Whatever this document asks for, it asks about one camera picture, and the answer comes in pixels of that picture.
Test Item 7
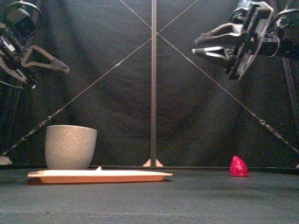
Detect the red toy chip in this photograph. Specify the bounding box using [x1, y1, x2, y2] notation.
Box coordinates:
[228, 155, 249, 178]

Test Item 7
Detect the pink rectangular plate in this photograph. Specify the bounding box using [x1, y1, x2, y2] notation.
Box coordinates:
[26, 169, 173, 185]

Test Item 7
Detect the black cloth backdrop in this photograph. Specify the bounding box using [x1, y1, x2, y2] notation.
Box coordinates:
[0, 0, 299, 171]

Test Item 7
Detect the grey speckled cup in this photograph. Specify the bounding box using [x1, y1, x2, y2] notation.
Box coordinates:
[44, 124, 98, 171]

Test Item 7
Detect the thin diagonal brace wire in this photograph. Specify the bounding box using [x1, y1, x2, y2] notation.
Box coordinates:
[0, 0, 201, 157]
[117, 0, 299, 155]

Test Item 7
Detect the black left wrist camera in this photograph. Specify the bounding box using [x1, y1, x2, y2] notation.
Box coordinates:
[2, 0, 42, 40]

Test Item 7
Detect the grey vertical frame pole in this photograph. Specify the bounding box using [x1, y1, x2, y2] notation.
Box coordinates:
[142, 0, 164, 168]

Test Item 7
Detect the metal frame corner bracket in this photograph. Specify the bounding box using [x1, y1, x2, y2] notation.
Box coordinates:
[0, 155, 14, 166]

